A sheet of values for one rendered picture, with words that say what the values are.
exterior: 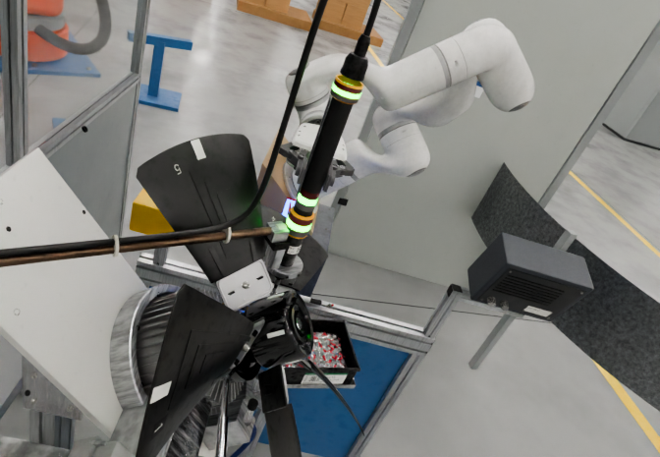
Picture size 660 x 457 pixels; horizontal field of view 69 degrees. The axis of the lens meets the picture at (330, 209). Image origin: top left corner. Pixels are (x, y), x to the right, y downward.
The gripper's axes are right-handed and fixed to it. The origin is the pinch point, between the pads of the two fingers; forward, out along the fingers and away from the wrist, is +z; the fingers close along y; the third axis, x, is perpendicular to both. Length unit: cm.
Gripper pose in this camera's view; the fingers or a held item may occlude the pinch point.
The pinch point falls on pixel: (314, 174)
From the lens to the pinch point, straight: 78.7
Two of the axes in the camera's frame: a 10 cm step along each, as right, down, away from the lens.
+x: 3.2, -8.0, -5.0
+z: -0.3, 5.2, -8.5
